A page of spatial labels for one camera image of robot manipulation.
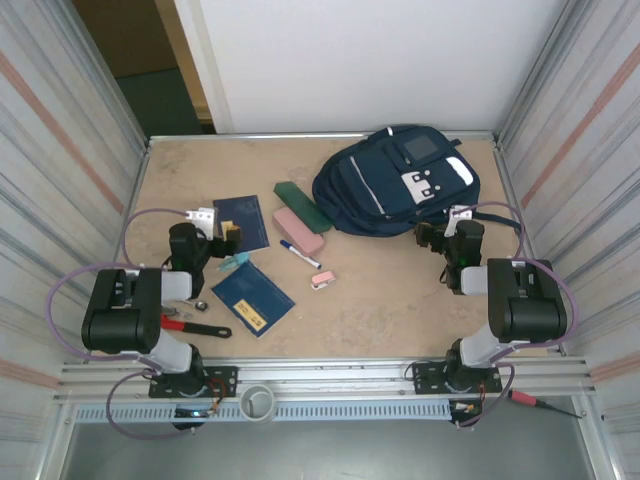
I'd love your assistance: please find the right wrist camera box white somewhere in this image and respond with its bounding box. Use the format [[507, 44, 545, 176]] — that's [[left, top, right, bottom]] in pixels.
[[444, 204, 474, 237]]

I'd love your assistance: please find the small controller board with wires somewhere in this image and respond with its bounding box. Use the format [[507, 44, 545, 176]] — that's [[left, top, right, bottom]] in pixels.
[[448, 399, 485, 430], [172, 407, 221, 432]]

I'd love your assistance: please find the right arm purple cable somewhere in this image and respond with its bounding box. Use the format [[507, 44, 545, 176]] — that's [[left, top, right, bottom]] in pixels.
[[457, 201, 581, 431]]

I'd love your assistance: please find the red pipe wrench black handle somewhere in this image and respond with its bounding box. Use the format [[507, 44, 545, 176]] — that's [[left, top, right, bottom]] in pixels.
[[160, 309, 233, 340]]

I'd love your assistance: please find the blue book with yellow label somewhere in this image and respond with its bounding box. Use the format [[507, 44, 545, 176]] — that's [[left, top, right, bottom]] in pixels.
[[210, 260, 297, 340]]

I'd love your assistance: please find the pale blue slotted cable duct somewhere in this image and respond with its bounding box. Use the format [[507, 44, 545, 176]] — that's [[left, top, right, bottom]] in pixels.
[[73, 402, 451, 424]]

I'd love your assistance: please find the teal correction tape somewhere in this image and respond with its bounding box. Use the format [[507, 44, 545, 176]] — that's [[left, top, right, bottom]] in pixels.
[[215, 252, 250, 273]]

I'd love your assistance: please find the navy blue backpack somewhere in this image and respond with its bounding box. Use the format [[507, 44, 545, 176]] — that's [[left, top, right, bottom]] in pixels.
[[312, 124, 521, 237]]

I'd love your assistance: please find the brown wooden door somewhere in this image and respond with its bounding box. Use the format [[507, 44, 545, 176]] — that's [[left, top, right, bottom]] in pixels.
[[72, 0, 214, 124]]

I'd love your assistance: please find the red handled screwdriver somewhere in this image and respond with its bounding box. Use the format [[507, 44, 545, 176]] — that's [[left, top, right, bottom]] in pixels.
[[508, 389, 586, 419]]

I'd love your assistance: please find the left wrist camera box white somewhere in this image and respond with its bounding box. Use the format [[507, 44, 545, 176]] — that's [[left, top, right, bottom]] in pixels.
[[183, 206, 221, 236]]

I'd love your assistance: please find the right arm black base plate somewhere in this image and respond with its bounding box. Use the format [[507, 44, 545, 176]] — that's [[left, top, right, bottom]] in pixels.
[[412, 360, 503, 396]]

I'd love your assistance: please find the pink pencil case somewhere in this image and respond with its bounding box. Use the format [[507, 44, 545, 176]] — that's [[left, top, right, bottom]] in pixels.
[[272, 207, 326, 254]]

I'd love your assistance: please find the white marker with blue cap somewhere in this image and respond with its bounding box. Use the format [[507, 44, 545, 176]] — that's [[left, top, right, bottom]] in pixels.
[[279, 239, 323, 271]]

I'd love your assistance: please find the green pencil case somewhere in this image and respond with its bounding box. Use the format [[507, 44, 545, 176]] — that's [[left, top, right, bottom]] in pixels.
[[273, 181, 333, 235]]

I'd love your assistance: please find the thin aluminium table edge bar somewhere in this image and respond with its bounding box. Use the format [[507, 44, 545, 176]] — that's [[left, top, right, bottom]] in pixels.
[[147, 130, 501, 147]]

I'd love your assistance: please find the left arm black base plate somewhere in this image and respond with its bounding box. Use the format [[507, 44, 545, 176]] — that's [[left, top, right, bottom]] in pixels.
[[148, 365, 239, 400]]

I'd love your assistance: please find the wide aluminium frame rail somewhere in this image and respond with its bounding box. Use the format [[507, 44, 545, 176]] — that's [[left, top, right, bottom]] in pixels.
[[54, 355, 599, 405]]

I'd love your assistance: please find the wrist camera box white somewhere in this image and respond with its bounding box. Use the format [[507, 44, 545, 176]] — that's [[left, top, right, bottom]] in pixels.
[[183, 206, 221, 236], [444, 204, 474, 237]]

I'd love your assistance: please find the plain blue book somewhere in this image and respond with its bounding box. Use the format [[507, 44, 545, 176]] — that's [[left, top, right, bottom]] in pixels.
[[213, 194, 271, 253]]

